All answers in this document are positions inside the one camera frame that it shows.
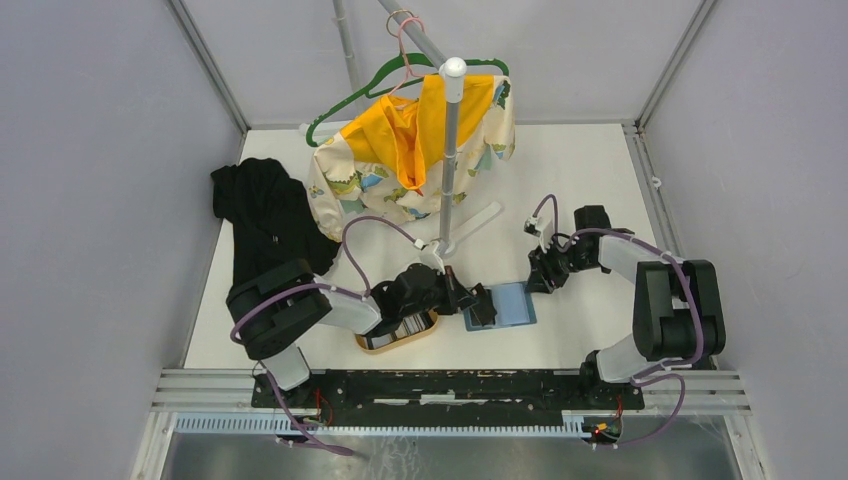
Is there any yellow dinosaur print shirt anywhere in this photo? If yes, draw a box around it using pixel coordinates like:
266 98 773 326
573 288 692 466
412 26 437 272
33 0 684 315
307 75 515 241

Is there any white slotted cable duct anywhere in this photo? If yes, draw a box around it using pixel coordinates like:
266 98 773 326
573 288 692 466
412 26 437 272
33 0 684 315
174 412 590 440

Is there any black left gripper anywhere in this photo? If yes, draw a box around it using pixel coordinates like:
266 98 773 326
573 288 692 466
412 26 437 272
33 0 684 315
401 265 479 319

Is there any black garment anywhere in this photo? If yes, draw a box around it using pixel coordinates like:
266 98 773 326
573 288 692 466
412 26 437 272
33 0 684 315
210 158 340 286

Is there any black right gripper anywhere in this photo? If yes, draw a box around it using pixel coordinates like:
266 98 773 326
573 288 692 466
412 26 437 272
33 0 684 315
524 236 596 294

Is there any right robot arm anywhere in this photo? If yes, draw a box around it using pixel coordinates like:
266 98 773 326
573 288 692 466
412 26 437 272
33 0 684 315
523 205 727 408

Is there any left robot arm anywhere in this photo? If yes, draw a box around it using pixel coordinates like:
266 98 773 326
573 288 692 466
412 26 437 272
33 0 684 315
225 259 491 408

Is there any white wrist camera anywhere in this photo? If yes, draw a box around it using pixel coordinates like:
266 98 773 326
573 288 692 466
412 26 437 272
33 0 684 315
523 215 556 253
413 239 451 274

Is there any green clothes hanger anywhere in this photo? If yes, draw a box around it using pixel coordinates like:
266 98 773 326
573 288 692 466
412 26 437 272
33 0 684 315
301 52 510 148

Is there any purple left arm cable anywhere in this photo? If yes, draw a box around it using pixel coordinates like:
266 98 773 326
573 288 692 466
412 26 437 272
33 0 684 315
229 215 425 458

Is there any yellow box of cards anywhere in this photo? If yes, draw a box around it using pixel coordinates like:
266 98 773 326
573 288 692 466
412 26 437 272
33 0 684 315
354 311 439 355

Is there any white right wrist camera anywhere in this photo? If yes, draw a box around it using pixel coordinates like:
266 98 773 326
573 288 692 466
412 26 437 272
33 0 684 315
523 215 556 253

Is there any pink clothes hanger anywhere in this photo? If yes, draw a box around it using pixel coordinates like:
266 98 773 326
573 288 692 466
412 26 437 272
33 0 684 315
386 9 426 95

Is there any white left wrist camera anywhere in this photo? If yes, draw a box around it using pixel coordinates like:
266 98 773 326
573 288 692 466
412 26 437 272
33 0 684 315
413 239 451 274

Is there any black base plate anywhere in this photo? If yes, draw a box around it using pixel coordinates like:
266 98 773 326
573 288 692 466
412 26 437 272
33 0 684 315
283 369 645 427

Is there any white clothes rack stand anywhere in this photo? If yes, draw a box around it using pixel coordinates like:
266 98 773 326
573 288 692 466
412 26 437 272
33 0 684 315
352 0 502 258

